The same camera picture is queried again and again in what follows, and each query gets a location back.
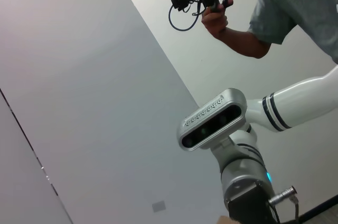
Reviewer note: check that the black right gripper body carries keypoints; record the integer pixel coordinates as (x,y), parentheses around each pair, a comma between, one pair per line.
(248,208)

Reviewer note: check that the khaki canvas food bag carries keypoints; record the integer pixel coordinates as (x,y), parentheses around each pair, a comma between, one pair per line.
(223,220)

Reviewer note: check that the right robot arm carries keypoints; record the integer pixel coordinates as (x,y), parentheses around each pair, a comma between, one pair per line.
(303,97)

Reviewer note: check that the person's bare forearm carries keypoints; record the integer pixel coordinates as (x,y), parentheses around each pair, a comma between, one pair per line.
(243,43)

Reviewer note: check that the person's bare hand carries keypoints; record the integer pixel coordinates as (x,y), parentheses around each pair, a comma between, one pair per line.
(215,23)

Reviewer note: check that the grey t-shirt pink print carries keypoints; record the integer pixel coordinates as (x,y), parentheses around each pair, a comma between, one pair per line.
(290,10)

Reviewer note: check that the grey wall outlet plate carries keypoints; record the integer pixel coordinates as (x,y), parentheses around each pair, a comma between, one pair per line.
(158,206)

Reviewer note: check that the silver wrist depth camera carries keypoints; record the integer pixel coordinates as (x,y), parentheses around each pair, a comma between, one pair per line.
(211,121)

